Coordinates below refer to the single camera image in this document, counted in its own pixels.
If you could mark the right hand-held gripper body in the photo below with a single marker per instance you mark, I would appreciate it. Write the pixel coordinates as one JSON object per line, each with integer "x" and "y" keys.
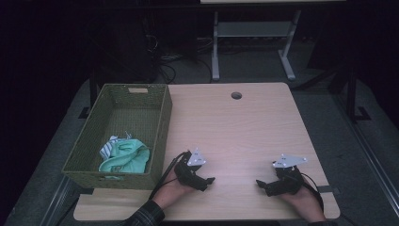
{"x": 287, "y": 183}

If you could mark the metal floor rail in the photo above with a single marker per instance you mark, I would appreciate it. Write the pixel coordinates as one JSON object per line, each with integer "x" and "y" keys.
{"x": 370, "y": 157}
{"x": 58, "y": 201}

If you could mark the mint green striped baby garment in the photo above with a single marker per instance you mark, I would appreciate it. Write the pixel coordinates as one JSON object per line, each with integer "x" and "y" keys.
{"x": 128, "y": 156}

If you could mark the black stand leg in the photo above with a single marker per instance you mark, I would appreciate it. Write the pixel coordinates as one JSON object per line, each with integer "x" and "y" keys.
{"x": 352, "y": 94}

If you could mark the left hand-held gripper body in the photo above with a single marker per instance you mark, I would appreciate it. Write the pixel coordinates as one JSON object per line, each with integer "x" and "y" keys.
{"x": 188, "y": 174}

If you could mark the green woven basket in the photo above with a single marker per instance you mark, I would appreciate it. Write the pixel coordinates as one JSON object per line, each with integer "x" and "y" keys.
{"x": 131, "y": 121}

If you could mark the person's left hand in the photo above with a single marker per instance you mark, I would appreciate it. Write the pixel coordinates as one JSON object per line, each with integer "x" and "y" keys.
{"x": 171, "y": 191}

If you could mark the grey metal stand frame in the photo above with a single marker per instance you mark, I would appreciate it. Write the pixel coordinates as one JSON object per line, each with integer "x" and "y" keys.
{"x": 252, "y": 29}

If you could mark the person's right hand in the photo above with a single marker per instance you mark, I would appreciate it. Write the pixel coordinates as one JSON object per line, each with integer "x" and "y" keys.
{"x": 306, "y": 201}

